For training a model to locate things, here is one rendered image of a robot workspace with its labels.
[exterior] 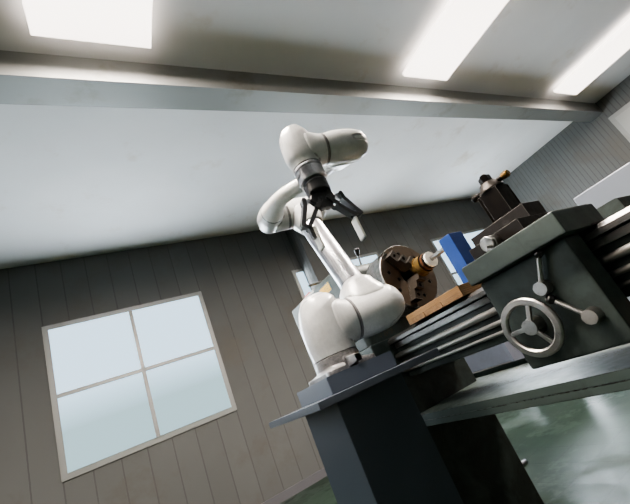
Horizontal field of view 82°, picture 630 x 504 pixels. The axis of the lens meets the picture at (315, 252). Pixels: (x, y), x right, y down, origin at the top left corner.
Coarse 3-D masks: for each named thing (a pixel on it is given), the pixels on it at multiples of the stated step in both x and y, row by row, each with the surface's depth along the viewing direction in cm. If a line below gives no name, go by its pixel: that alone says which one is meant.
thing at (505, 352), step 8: (504, 344) 349; (480, 352) 379; (488, 352) 371; (496, 352) 363; (504, 352) 355; (512, 352) 348; (520, 352) 352; (472, 360) 389; (480, 360) 380; (488, 360) 372; (496, 360) 364; (504, 360) 357; (512, 360) 345; (472, 368) 391; (480, 368) 382
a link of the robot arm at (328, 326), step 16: (304, 304) 123; (320, 304) 120; (336, 304) 122; (304, 320) 120; (320, 320) 117; (336, 320) 118; (352, 320) 120; (304, 336) 120; (320, 336) 116; (336, 336) 116; (352, 336) 119; (320, 352) 115; (336, 352) 114
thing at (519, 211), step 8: (520, 208) 106; (528, 208) 106; (536, 208) 108; (504, 216) 111; (512, 216) 109; (520, 216) 107; (496, 224) 113; (504, 224) 111; (480, 232) 119; (488, 232) 116; (472, 240) 121; (480, 240) 119
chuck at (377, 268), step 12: (384, 252) 167; (396, 252) 170; (408, 252) 173; (372, 264) 170; (384, 264) 163; (372, 276) 165; (384, 276) 159; (396, 276) 162; (408, 276) 173; (432, 276) 171; (396, 288) 158; (432, 288) 167; (408, 300) 158; (408, 312) 163
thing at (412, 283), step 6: (414, 276) 159; (420, 276) 157; (408, 282) 162; (414, 282) 158; (420, 282) 158; (408, 288) 161; (414, 288) 157; (420, 288) 157; (414, 294) 156; (420, 294) 157; (414, 300) 157; (420, 300) 157; (408, 306) 159; (414, 306) 159
